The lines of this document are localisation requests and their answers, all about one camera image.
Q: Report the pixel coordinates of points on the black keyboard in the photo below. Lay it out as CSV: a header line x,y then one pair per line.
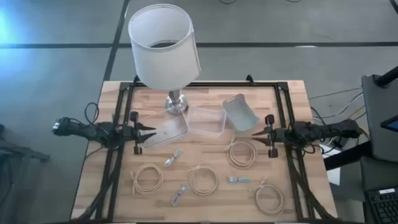
x,y
384,207

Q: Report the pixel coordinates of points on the dark metal stand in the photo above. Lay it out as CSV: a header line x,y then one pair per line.
x,y
21,152

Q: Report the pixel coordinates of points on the silver USB connector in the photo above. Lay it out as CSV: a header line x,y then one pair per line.
x,y
238,180

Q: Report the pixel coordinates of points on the grey computer case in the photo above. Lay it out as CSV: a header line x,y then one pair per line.
x,y
377,124

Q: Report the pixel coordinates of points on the white paper sheet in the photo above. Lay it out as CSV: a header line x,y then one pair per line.
x,y
334,177

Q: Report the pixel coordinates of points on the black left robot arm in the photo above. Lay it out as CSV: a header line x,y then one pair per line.
x,y
87,132

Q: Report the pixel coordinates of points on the small clear plastic bin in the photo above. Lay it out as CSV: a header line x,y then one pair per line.
x,y
205,123

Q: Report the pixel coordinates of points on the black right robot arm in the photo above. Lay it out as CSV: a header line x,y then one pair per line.
x,y
326,129

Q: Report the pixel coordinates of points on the black pole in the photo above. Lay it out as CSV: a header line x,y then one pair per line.
x,y
387,77

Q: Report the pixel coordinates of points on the black desk bar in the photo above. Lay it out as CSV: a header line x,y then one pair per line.
x,y
345,157

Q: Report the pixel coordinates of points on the black metal table frame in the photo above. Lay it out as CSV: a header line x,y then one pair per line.
x,y
281,105

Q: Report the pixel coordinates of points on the grey white opaque bin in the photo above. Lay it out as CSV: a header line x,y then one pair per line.
x,y
241,115

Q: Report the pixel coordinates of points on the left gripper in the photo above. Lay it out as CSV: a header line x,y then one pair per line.
x,y
129,134

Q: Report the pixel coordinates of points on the small blue screen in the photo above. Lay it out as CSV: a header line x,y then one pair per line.
x,y
391,125

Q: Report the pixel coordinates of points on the table lamp with white shade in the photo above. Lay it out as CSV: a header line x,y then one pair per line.
x,y
164,62

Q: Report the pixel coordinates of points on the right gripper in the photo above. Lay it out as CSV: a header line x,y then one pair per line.
x,y
280,135

